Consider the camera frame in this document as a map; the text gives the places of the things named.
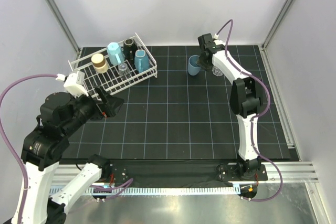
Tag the tall clear glass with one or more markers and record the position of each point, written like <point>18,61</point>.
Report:
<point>216,71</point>

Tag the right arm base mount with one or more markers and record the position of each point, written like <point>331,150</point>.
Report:
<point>234,173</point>

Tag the black ceramic mug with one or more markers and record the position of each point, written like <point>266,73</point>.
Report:
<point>129,48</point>

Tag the left aluminium frame post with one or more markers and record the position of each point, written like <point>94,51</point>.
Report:
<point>63,25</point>

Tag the white wire dish rack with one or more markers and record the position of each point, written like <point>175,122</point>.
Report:
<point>111,81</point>

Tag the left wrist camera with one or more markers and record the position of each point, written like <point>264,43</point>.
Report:
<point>74,83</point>

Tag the aluminium frame post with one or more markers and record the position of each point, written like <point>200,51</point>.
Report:
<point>278,21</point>
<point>63,25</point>

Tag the black grid mat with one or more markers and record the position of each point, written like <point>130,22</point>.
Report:
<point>170,116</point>

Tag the small clear glass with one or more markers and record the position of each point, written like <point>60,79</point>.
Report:
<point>123,71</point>

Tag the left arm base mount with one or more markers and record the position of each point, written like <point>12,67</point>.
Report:
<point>118,174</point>

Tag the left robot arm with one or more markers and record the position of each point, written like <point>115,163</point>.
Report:
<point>61,115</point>

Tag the metal cup with brown base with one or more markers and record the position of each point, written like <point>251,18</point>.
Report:
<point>99,63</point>

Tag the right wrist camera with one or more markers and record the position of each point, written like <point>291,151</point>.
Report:
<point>218,39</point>

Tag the light blue hexagonal mug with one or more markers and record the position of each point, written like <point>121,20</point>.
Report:
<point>115,53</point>

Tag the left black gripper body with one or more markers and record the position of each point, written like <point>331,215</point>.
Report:
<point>85,107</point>

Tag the blue floral mug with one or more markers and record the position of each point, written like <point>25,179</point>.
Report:
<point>141,61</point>

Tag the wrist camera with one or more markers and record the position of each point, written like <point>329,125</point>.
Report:
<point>218,39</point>
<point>74,83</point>

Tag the light blue plastic tumbler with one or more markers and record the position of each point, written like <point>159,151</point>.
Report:
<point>193,68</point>

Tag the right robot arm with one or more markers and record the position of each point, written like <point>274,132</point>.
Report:
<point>246,100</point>

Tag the right aluminium frame post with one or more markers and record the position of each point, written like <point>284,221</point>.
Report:
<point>278,21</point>

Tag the aluminium front rail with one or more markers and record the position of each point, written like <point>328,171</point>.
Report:
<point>227,184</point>

